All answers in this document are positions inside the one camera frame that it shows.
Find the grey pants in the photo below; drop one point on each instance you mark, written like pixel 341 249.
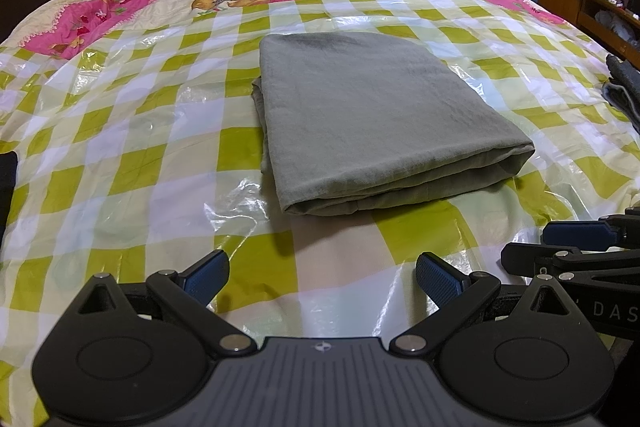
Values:
pixel 375 107

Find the black cloth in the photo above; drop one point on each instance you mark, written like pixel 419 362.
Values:
pixel 6 187

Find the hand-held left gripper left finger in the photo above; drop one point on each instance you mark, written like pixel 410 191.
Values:
pixel 207 278

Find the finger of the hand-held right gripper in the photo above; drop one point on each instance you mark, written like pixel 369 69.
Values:
pixel 525 259
pixel 580 234

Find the dark grey folded cloth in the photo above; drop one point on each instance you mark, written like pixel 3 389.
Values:
pixel 625 77

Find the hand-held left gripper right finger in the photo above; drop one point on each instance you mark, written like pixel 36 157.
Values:
pixel 440 282

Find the checked printed bedsheet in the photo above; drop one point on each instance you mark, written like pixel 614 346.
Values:
pixel 150 147

